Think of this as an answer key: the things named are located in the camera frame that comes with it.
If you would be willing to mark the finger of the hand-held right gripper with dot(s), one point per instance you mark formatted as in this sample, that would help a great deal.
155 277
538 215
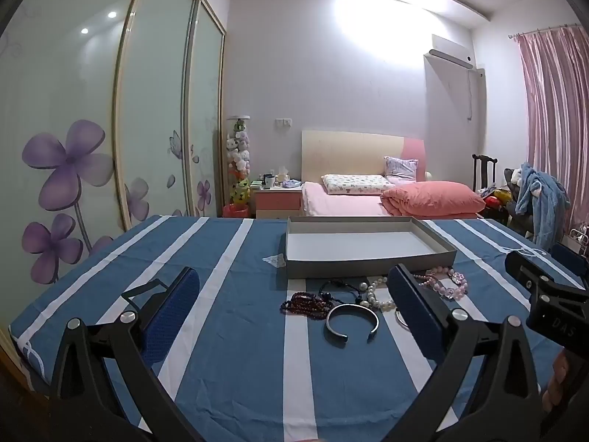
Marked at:
568 258
524 267

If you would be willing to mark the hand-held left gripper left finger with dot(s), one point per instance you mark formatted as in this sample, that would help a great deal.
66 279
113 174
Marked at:
177 295

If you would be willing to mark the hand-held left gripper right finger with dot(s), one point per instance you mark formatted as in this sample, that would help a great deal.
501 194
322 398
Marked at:
409 305

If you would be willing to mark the silver round bangle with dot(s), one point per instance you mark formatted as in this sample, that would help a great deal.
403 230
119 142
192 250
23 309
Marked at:
400 318

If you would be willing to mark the grey cardboard tray box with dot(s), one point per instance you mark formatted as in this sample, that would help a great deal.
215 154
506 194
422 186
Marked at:
368 244

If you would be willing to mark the person's right hand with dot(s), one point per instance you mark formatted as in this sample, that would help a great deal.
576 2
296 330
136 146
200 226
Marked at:
557 380

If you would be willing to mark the black office chair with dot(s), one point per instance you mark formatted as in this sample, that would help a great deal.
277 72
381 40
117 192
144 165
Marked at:
520 221

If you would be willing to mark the blue garment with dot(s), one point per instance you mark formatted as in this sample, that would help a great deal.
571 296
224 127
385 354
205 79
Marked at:
545 202

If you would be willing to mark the blue white striped tablecloth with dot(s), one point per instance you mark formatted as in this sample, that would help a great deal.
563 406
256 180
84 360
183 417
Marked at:
239 331

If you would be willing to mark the red and yellow toys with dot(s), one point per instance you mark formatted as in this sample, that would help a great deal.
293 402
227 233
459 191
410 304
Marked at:
493 201

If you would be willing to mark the white plush toy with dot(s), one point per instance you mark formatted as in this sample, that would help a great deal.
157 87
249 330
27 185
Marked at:
516 176

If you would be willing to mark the bin with red bag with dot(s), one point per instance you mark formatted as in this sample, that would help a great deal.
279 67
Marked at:
235 211

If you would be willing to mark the dark wooden chair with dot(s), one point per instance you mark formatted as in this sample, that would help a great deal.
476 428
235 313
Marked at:
483 170

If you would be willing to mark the folded pink quilt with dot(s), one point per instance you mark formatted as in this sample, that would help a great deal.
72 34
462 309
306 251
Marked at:
432 198

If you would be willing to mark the bed with pink sheet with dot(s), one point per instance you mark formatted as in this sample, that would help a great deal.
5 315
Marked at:
340 202

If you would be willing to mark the white patterned pillow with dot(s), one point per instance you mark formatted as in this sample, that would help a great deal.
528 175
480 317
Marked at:
352 184

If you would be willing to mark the pink beige nightstand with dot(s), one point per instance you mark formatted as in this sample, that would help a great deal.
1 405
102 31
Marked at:
276 200

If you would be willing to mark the purple pillow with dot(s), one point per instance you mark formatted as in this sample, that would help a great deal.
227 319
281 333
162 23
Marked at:
401 166

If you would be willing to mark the pink curtain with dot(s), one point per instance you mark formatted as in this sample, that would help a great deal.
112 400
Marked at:
557 115

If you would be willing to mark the tube of plush toys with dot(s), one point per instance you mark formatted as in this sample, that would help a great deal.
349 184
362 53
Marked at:
239 156

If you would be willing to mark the tissue box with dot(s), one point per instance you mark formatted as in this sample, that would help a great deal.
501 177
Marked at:
282 176

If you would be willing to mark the beige pink headboard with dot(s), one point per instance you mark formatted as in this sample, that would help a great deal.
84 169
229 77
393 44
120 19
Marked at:
345 152

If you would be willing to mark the white air conditioner pipe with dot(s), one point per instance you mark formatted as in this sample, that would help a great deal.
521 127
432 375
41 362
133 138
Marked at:
470 96

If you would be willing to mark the flower print sliding wardrobe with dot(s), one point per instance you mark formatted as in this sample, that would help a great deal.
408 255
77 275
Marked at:
152 101

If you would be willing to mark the curtain rod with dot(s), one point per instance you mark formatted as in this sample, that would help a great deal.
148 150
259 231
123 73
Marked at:
543 31

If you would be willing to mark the white air conditioner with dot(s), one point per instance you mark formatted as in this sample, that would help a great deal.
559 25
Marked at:
448 50

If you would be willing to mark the white wall socket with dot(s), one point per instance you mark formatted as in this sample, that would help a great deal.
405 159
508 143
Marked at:
283 122

